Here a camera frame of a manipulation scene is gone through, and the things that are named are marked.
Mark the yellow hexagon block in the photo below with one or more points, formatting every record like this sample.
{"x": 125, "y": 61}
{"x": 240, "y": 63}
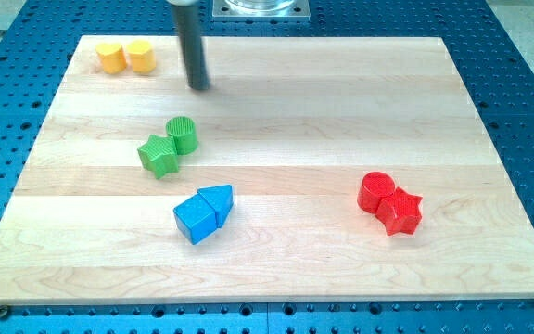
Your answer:
{"x": 142, "y": 56}

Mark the yellow cylinder block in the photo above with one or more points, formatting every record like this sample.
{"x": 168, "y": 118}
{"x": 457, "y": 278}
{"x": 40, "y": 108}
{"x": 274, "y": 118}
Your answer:
{"x": 111, "y": 57}

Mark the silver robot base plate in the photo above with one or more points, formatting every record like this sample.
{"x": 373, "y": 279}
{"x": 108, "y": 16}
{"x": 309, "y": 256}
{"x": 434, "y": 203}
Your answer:
{"x": 278, "y": 10}

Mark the green star block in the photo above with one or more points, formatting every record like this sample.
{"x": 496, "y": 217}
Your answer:
{"x": 159, "y": 156}

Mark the green cylinder block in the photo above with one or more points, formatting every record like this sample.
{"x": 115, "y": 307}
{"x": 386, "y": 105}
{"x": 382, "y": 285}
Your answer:
{"x": 184, "y": 134}

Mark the blue cube block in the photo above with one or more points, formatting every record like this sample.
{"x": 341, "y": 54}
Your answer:
{"x": 195, "y": 218}

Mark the light wooden board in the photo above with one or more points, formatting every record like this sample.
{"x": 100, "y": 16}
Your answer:
{"x": 293, "y": 125}

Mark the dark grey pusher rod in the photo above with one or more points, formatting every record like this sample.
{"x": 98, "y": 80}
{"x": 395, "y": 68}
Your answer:
{"x": 186, "y": 20}

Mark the red star block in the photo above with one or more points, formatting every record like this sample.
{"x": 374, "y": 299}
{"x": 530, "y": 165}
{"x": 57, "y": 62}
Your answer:
{"x": 400, "y": 212}

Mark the blue perforated table plate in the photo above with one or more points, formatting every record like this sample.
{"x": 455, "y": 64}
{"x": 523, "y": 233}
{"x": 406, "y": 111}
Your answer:
{"x": 36, "y": 48}

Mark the blue triangle block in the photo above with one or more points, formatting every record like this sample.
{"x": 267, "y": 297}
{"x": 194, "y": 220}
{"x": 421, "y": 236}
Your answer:
{"x": 221, "y": 200}

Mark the red cylinder block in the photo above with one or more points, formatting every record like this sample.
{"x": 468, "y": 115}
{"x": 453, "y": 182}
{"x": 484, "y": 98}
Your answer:
{"x": 375, "y": 186}

